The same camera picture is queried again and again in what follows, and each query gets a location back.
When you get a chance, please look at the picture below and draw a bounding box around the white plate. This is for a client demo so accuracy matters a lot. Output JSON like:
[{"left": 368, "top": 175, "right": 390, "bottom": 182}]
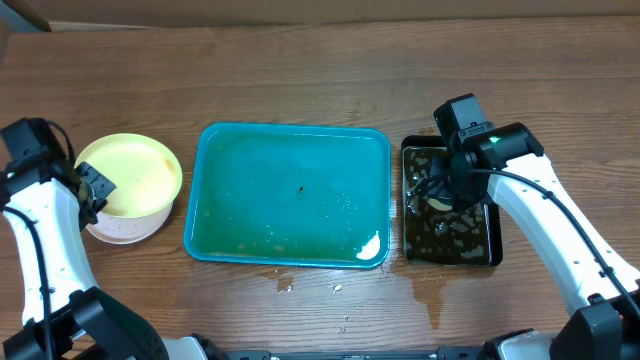
[{"left": 86, "top": 204, "right": 173, "bottom": 245}]

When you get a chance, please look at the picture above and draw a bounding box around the green rimmed plate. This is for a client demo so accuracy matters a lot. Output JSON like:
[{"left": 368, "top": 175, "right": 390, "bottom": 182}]
[{"left": 76, "top": 133, "right": 183, "bottom": 218}]

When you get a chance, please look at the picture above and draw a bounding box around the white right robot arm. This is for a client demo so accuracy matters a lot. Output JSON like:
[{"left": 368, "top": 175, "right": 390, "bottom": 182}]
[{"left": 423, "top": 121, "right": 639, "bottom": 320}]

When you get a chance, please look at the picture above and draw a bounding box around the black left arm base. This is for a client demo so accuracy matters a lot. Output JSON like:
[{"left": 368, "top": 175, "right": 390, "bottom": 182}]
[{"left": 3, "top": 287, "right": 169, "bottom": 360}]

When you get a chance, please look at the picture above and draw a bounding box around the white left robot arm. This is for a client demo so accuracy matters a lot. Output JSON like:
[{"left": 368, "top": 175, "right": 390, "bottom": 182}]
[{"left": 1, "top": 149, "right": 116, "bottom": 323}]

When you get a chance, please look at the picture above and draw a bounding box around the black front rail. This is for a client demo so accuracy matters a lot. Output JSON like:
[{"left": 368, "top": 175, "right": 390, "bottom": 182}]
[{"left": 192, "top": 334, "right": 487, "bottom": 360}]

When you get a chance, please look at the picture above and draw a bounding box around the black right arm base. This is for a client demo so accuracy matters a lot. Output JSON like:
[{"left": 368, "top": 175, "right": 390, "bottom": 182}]
[{"left": 482, "top": 292, "right": 640, "bottom": 360}]

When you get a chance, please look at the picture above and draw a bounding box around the teal serving tray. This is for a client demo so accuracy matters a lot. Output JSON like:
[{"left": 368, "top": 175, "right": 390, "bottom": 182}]
[{"left": 183, "top": 122, "right": 392, "bottom": 270}]

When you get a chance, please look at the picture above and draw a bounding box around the black water tray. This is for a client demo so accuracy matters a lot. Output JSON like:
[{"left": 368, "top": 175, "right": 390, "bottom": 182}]
[{"left": 400, "top": 135, "right": 503, "bottom": 267}]

